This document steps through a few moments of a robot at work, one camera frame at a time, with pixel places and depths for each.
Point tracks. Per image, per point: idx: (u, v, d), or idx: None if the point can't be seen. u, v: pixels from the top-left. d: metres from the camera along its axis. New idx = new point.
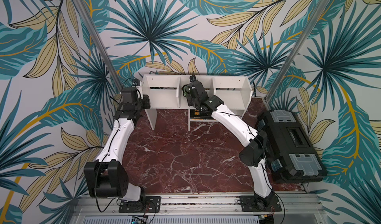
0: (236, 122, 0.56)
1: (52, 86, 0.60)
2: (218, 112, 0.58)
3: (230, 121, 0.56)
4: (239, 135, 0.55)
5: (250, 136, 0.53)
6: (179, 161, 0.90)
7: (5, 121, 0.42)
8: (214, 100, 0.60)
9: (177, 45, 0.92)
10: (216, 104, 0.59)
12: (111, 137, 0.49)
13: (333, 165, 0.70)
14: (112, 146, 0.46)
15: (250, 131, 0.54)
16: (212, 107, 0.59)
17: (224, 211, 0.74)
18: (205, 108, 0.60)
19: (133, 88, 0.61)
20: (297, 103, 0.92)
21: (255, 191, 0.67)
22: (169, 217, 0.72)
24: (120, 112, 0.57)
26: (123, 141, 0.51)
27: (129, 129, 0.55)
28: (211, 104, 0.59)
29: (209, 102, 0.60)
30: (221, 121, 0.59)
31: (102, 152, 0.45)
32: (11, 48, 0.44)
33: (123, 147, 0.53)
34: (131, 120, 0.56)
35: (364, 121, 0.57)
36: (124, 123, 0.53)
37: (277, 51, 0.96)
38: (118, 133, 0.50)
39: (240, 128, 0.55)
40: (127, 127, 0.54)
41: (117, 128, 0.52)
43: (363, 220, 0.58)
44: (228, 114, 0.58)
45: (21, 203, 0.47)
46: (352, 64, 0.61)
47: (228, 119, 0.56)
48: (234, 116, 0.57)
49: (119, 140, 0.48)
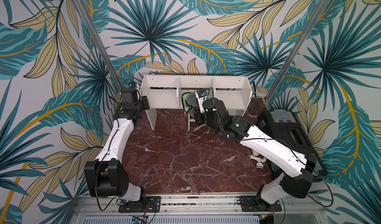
0: (277, 148, 0.44)
1: (52, 86, 0.60)
2: (252, 138, 0.45)
3: (270, 148, 0.44)
4: (282, 164, 0.44)
5: (300, 165, 0.42)
6: (179, 161, 0.90)
7: (5, 121, 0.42)
8: (240, 122, 0.48)
9: (177, 45, 0.92)
10: (245, 128, 0.47)
12: (110, 137, 0.49)
13: (333, 165, 0.70)
14: (112, 146, 0.46)
15: (298, 158, 0.43)
16: (241, 132, 0.46)
17: (224, 211, 0.74)
18: (231, 135, 0.47)
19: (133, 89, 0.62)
20: (297, 103, 0.92)
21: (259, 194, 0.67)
22: (169, 217, 0.72)
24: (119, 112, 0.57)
26: (122, 141, 0.50)
27: (128, 128, 0.55)
28: (238, 128, 0.47)
29: (236, 126, 0.47)
30: (254, 148, 0.47)
31: (102, 152, 0.45)
32: (11, 48, 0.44)
33: (122, 147, 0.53)
34: (130, 120, 0.56)
35: (364, 121, 0.57)
36: (124, 122, 0.54)
37: (277, 51, 0.96)
38: (117, 133, 0.50)
39: (286, 155, 0.43)
40: (126, 127, 0.54)
41: (116, 128, 0.51)
43: (363, 220, 0.58)
44: (265, 139, 0.46)
45: (21, 203, 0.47)
46: (352, 64, 0.61)
47: (268, 146, 0.45)
48: (272, 140, 0.46)
49: (118, 140, 0.48)
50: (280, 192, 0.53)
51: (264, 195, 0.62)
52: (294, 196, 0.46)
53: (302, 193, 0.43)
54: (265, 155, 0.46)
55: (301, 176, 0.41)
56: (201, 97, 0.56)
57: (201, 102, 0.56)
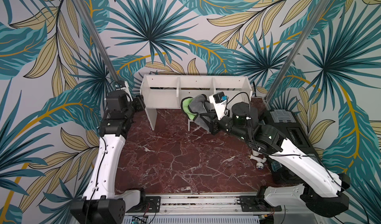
0: (314, 168, 0.41)
1: (52, 86, 0.60)
2: (285, 156, 0.41)
3: (306, 167, 0.40)
4: (314, 184, 0.41)
5: (336, 188, 0.39)
6: (179, 161, 0.90)
7: (5, 121, 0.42)
8: (273, 132, 0.44)
9: (177, 45, 0.92)
10: (277, 141, 0.42)
12: (97, 165, 0.41)
13: (333, 165, 0.70)
14: (100, 177, 0.40)
15: (333, 179, 0.40)
16: (275, 146, 0.41)
17: (224, 211, 0.74)
18: (262, 147, 0.42)
19: (119, 93, 0.50)
20: (297, 103, 0.92)
21: (263, 196, 0.65)
22: (169, 217, 0.72)
24: (104, 125, 0.47)
26: (112, 168, 0.43)
27: (119, 147, 0.48)
28: (271, 140, 0.42)
29: (269, 138, 0.42)
30: (284, 163, 0.43)
31: (89, 187, 0.39)
32: (10, 48, 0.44)
33: (113, 176, 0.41)
34: (120, 136, 0.47)
35: (364, 121, 0.57)
36: (112, 141, 0.45)
37: (277, 51, 0.96)
38: (105, 157, 0.42)
39: (323, 175, 0.40)
40: (116, 147, 0.46)
41: (102, 151, 0.43)
43: (363, 221, 0.58)
44: (300, 155, 0.42)
45: (21, 203, 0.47)
46: (352, 64, 0.61)
47: (305, 165, 0.40)
48: (308, 158, 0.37)
49: (108, 167, 0.42)
50: (289, 200, 0.53)
51: (269, 197, 0.62)
52: (316, 212, 0.44)
53: (329, 213, 0.41)
54: (295, 172, 0.43)
55: (337, 199, 0.38)
56: (221, 103, 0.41)
57: (220, 108, 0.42)
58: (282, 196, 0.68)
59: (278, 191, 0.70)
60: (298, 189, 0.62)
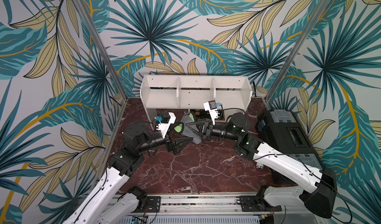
0: (289, 163, 0.46)
1: (52, 86, 0.60)
2: (261, 156, 0.49)
3: (282, 163, 0.47)
4: (296, 179, 0.45)
5: (314, 179, 0.42)
6: (179, 161, 0.90)
7: (5, 121, 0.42)
8: (251, 140, 0.54)
9: (177, 45, 0.92)
10: (255, 145, 0.52)
12: (88, 199, 0.41)
13: (333, 165, 0.70)
14: (83, 214, 0.39)
15: (312, 173, 0.43)
16: (251, 151, 0.51)
17: (224, 211, 0.74)
18: (243, 153, 0.52)
19: (138, 132, 0.45)
20: (297, 103, 0.92)
21: (264, 196, 0.65)
22: (169, 217, 0.72)
24: (115, 156, 0.47)
26: (99, 207, 0.42)
27: (119, 185, 0.46)
28: (248, 146, 0.52)
29: (247, 144, 0.53)
30: (266, 164, 0.50)
31: (70, 219, 0.39)
32: (11, 48, 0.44)
33: (96, 215, 0.42)
34: (123, 175, 0.45)
35: (364, 121, 0.57)
36: (113, 179, 0.44)
37: (277, 51, 0.96)
38: (98, 194, 0.42)
39: (298, 168, 0.45)
40: (114, 187, 0.44)
41: (100, 184, 0.43)
43: (363, 221, 0.58)
44: (275, 154, 0.49)
45: (21, 203, 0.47)
46: (352, 64, 0.61)
47: (280, 161, 0.47)
48: (283, 156, 0.48)
49: (94, 208, 0.40)
50: (288, 201, 0.54)
51: (268, 196, 0.62)
52: (319, 215, 0.44)
53: (326, 212, 0.41)
54: (278, 171, 0.48)
55: (316, 190, 0.41)
56: (215, 110, 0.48)
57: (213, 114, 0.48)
58: (282, 195, 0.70)
59: (279, 191, 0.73)
60: (298, 189, 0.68)
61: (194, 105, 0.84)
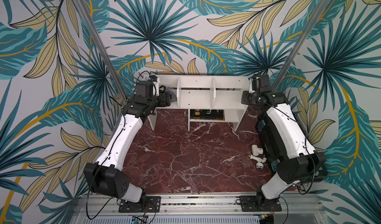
0: (293, 128, 0.48)
1: (52, 86, 0.60)
2: (278, 111, 0.50)
3: (288, 125, 0.48)
4: (287, 142, 0.48)
5: (302, 150, 0.44)
6: (179, 161, 0.90)
7: (5, 121, 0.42)
8: (278, 95, 0.53)
9: (177, 45, 0.92)
10: (279, 101, 0.52)
12: (114, 138, 0.46)
13: (333, 165, 0.70)
14: (114, 149, 0.44)
15: (305, 146, 0.45)
16: (272, 101, 0.52)
17: (224, 211, 0.74)
18: (263, 100, 0.53)
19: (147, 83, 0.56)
20: (297, 103, 0.92)
21: (262, 186, 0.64)
22: (169, 217, 0.72)
24: (128, 106, 0.52)
26: (126, 143, 0.47)
27: (136, 128, 0.51)
28: (273, 98, 0.52)
29: (272, 95, 0.53)
30: (275, 121, 0.52)
31: (103, 154, 0.43)
32: (11, 48, 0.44)
33: (125, 150, 0.47)
34: (138, 117, 0.51)
35: (364, 121, 0.57)
36: (131, 121, 0.49)
37: (277, 51, 0.96)
38: (122, 133, 0.47)
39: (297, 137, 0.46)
40: (133, 127, 0.49)
41: (121, 127, 0.48)
43: (363, 220, 0.58)
44: (287, 116, 0.49)
45: (21, 203, 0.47)
46: (352, 64, 0.61)
47: (287, 123, 0.49)
48: (294, 123, 0.49)
49: (121, 143, 0.45)
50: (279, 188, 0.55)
51: (265, 187, 0.65)
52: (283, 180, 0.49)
53: (287, 176, 0.47)
54: (279, 130, 0.51)
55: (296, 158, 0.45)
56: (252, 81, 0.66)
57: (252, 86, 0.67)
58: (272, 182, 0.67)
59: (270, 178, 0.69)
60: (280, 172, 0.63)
61: (194, 105, 0.84)
